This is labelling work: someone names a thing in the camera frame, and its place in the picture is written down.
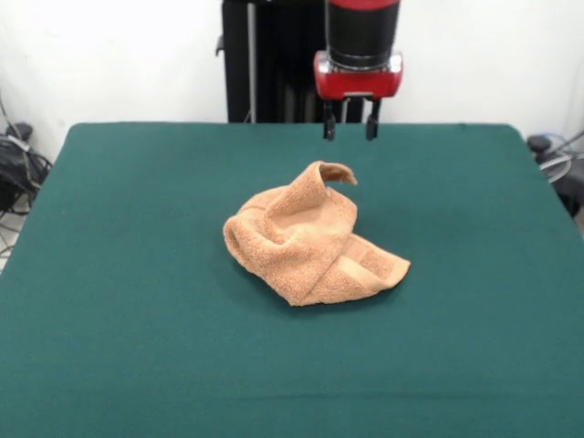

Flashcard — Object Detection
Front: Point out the black cable tangle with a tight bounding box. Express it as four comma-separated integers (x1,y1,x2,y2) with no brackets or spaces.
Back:
0,122,54,220

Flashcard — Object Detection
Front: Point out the tan terry towel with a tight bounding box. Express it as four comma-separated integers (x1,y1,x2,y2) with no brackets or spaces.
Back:
222,160,412,308

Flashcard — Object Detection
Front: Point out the dark green table cloth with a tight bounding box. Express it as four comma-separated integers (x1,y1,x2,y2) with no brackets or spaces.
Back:
0,121,584,438

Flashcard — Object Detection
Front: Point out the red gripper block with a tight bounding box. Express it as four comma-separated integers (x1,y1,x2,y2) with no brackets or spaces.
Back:
313,50,404,141

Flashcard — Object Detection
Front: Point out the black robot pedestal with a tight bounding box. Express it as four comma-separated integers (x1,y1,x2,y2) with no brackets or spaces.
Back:
214,0,370,125

